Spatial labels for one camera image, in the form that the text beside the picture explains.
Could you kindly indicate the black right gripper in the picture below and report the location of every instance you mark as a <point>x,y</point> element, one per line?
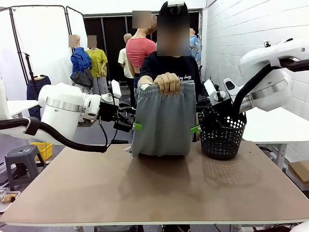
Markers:
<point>217,107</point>

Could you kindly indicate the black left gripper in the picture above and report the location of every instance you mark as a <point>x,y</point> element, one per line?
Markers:
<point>108,112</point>

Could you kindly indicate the grey training pants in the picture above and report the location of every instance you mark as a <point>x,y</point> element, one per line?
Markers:
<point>164,125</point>

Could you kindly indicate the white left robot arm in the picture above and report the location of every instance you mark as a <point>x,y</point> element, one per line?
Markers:
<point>60,104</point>

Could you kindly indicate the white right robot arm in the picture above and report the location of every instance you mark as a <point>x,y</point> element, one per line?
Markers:
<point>263,58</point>

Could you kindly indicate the person's right forearm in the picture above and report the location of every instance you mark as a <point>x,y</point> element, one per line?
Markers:
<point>147,79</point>

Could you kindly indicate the person's right hand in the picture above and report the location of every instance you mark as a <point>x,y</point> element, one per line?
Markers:
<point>167,83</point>

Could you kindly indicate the small black flat device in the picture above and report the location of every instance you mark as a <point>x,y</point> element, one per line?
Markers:
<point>120,141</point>

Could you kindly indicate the black mesh basket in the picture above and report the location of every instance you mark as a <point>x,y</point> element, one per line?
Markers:
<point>222,142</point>

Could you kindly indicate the mannequin in yellow shirt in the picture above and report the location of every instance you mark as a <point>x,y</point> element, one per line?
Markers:
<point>97,62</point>

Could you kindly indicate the mannequin in pink top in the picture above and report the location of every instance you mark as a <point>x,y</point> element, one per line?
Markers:
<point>140,48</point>

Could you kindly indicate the mannequin in patterned shirt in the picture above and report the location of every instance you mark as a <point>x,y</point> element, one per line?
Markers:
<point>195,46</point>

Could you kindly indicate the mannequin in blue shirt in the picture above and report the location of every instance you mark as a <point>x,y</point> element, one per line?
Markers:
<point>80,60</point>

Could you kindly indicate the person in black t-shirt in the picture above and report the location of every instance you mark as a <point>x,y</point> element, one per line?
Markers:
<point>111,36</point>

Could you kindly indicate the yellow plastic crate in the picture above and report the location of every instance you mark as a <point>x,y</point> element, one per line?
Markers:
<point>47,151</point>

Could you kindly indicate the mannequin legs in dark jeans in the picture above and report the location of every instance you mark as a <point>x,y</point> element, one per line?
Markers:
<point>33,87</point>

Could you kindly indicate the narrow white backdrop panel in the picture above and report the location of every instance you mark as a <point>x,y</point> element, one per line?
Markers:
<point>76,24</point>

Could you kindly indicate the black light stand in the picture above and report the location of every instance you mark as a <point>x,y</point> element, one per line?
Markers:
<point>30,70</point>

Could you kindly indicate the small white table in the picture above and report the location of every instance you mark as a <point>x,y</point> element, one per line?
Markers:
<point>19,105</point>

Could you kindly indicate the black cap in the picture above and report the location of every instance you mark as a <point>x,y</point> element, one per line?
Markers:
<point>175,10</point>

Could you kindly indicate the person's left black shoe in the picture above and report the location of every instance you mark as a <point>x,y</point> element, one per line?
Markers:
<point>184,228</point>

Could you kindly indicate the person's black shoe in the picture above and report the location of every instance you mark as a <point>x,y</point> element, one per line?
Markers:
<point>169,228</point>
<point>184,228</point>

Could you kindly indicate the grey plastic stool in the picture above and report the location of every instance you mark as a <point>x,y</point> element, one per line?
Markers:
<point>20,152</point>

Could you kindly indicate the person's right black shoe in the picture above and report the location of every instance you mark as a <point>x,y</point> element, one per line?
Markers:
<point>169,228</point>

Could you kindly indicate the brown cardboard box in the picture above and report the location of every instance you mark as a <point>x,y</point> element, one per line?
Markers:
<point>300,171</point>

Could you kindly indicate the large white backdrop panel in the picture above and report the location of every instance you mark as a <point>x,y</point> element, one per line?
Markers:
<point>43,36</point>

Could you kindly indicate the clear tray with snacks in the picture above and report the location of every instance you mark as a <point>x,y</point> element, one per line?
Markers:
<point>8,199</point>

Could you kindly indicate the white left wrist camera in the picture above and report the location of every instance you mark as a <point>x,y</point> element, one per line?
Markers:
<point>116,89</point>

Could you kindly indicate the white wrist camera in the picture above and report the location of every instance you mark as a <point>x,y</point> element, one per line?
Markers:
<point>211,89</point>
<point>116,89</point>

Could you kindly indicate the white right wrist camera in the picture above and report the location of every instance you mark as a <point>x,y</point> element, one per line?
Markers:
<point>211,89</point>

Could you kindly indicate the black camera tripod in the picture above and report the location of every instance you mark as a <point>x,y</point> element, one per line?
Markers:
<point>267,44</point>

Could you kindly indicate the white head-mounted camera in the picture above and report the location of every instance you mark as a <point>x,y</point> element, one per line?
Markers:
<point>176,2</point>

